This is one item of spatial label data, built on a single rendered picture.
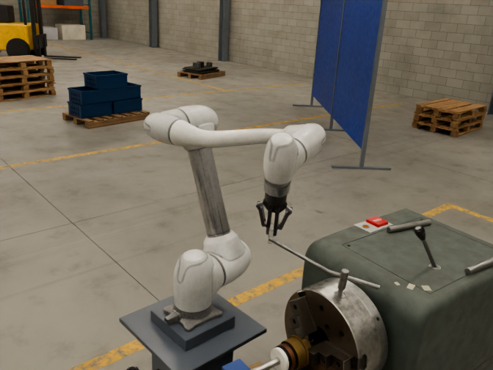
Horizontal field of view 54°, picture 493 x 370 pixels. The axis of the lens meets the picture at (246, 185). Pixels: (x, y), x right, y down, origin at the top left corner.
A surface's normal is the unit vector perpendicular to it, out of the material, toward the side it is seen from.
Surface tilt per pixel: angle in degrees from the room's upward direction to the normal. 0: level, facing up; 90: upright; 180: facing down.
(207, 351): 0
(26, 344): 0
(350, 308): 26
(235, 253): 67
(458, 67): 90
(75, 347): 0
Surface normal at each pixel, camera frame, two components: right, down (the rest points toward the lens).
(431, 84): -0.76, 0.19
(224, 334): 0.05, -0.93
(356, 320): 0.41, -0.52
